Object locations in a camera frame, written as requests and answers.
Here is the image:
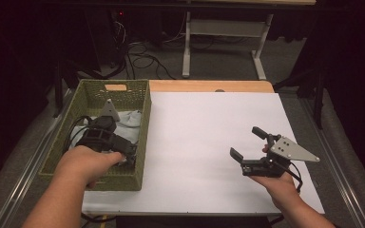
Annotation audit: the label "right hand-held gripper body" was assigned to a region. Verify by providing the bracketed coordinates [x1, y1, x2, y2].
[240, 136, 320, 178]

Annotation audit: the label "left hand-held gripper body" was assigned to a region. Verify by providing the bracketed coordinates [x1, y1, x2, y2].
[75, 98, 138, 167]

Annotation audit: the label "light blue cloth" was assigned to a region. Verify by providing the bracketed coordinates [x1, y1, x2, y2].
[68, 109, 143, 165]

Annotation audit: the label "green woven basket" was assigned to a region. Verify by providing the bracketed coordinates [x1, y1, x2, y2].
[38, 79, 152, 192]

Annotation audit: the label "person's right hand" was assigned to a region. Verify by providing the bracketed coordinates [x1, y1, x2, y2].
[250, 143, 305, 212]

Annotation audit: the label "person's left hand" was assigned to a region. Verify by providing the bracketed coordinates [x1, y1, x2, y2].
[54, 145, 126, 190]

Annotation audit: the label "white sheet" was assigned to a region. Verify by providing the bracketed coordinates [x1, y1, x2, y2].
[81, 91, 326, 215]

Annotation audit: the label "black stand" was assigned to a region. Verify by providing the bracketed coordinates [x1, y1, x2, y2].
[273, 67, 328, 130]

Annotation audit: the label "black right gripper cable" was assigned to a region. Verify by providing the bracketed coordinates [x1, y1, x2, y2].
[284, 161, 304, 194]

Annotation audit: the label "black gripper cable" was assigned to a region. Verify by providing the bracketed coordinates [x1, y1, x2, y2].
[284, 161, 304, 194]
[62, 115, 93, 153]

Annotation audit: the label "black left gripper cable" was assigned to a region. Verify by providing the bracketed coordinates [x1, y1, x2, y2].
[62, 115, 93, 153]

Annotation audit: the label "black floor cables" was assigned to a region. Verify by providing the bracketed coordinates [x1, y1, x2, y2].
[108, 18, 177, 81]

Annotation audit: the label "white metal desk frame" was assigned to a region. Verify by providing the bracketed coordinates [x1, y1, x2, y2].
[182, 10, 274, 81]

